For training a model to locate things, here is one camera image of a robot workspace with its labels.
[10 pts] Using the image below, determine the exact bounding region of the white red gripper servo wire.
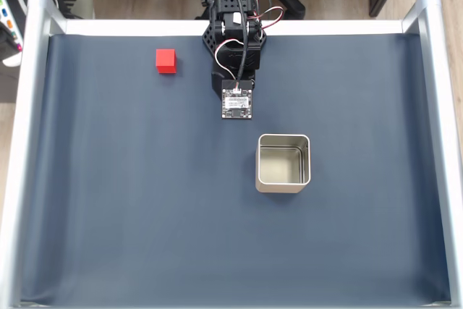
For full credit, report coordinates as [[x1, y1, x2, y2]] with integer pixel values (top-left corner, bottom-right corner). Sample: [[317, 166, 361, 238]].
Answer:
[[213, 38, 247, 80]]

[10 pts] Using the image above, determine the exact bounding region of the camera circuit board with mount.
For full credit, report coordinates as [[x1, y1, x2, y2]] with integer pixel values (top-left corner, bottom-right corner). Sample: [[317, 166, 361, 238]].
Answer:
[[221, 79, 254, 120]]

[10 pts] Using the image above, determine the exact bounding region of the red cube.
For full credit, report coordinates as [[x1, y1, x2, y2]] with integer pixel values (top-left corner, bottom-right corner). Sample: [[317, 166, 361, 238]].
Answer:
[[155, 48, 179, 75]]

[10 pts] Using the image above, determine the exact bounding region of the white device with coloured buttons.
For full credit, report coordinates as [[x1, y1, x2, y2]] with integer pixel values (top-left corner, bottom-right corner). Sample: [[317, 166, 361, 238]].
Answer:
[[0, 0, 28, 68]]

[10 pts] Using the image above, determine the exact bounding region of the square metal tin container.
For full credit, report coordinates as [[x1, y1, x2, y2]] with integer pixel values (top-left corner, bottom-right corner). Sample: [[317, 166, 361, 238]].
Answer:
[[255, 133, 312, 195]]

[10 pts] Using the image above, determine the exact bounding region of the grey box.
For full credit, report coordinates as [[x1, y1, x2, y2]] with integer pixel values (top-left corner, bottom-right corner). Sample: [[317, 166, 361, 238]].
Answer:
[[59, 0, 97, 20]]

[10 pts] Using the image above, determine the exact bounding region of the dark blue table mat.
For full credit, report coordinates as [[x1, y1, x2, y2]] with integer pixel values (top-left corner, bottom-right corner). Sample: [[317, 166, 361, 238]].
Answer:
[[20, 33, 451, 307]]

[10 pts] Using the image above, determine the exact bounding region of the silver table frame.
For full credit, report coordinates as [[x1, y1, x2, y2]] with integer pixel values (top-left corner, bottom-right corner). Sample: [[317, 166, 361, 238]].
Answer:
[[0, 0, 463, 309]]

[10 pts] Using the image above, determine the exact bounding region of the black camera cable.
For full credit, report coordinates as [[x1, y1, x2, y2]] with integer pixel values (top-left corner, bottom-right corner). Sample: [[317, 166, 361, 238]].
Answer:
[[230, 0, 251, 88]]

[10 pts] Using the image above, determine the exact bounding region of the white red wrist servo wire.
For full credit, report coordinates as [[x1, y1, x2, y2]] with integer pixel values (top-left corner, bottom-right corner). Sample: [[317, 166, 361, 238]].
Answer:
[[252, 7, 286, 32]]

